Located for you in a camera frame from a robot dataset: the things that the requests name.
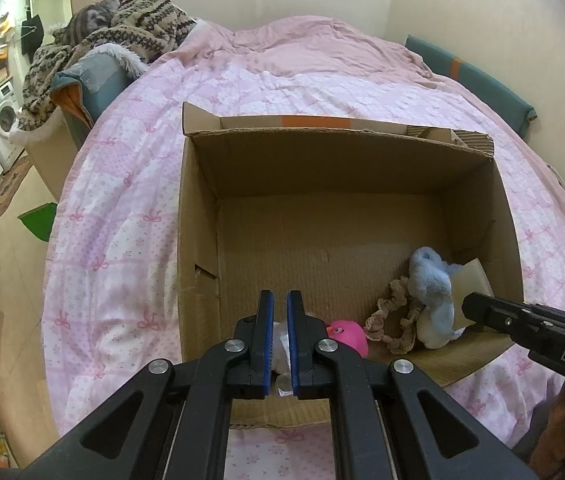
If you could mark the clear plastic labelled packet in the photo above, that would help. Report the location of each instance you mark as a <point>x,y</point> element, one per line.
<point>281,355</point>

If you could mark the white plush ball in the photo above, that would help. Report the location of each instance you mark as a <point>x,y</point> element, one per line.
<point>430,332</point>

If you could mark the blue fur-trimmed jacket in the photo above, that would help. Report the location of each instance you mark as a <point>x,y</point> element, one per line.
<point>97,72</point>

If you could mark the pink floral blanket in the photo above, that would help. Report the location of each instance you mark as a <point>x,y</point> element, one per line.
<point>127,210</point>

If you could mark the black hanging garment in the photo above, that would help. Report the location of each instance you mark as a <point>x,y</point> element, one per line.
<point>31,35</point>

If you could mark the blue fluffy plush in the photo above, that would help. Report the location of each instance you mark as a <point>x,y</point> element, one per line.
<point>432,280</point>

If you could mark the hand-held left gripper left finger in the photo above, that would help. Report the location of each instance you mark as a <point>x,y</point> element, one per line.
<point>267,345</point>

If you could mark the brown lace scrunchie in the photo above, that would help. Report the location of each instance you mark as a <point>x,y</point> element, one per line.
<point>395,320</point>

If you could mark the green patterned bag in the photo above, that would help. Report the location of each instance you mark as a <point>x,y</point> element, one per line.
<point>2,445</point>

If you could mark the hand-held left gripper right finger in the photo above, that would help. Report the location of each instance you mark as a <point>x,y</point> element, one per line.
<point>294,345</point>

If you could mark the pink rubber duck toy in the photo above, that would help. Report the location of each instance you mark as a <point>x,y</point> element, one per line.
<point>350,337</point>

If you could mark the beige storage box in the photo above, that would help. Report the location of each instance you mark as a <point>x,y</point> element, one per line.
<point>55,160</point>

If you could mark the teal folded mat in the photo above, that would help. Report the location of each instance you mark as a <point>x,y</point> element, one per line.
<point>472,75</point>

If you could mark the brown cardboard box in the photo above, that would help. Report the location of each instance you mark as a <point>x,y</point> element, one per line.
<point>312,235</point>

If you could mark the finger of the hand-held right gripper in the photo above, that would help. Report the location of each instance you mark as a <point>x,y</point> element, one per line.
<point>497,317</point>

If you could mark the grey tabby cat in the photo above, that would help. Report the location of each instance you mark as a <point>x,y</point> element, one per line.
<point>90,17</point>

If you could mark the brown patterned floor mat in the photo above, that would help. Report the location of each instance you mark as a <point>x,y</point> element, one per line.
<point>7,187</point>

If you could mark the brown patterned knit blanket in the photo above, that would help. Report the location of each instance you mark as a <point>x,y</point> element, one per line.
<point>137,25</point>

